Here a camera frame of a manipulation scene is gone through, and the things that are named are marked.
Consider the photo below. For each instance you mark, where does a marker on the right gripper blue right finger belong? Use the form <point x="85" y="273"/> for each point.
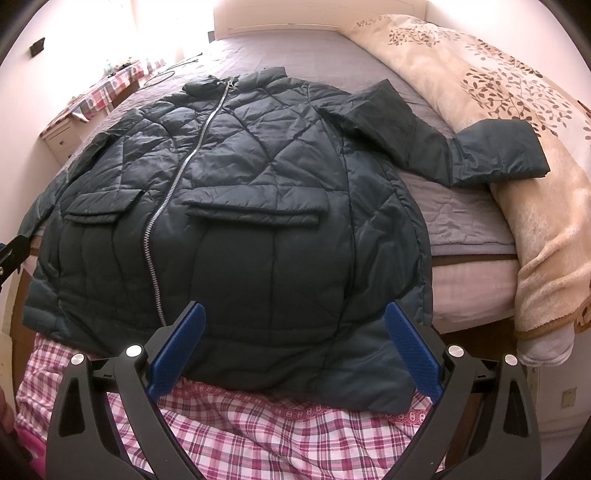
<point x="424" y="366"/>

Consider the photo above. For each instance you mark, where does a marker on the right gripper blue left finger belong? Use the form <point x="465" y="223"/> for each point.
<point x="170" y="348"/>

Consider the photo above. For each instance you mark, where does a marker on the dark green puffer jacket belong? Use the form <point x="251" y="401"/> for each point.
<point x="271" y="201"/>

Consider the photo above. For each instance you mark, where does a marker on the pink plaid pajama clothing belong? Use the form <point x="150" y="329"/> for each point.
<point x="236" y="435"/>

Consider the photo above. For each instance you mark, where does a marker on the white bedside drawer table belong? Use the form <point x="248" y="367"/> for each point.
<point x="63" y="138"/>

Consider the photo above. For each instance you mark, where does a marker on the grey quilted bedspread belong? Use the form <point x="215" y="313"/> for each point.
<point x="460" y="222"/>

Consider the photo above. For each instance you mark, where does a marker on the beige leaf-print blanket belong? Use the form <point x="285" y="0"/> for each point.
<point x="523" y="136"/>

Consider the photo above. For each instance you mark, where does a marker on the cream bed headboard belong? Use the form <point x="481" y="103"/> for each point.
<point x="237" y="17"/>

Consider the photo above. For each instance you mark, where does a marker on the white wall socket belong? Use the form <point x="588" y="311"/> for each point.
<point x="568" y="398"/>

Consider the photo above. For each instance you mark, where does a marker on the black wall switch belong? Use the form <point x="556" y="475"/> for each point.
<point x="37" y="47"/>

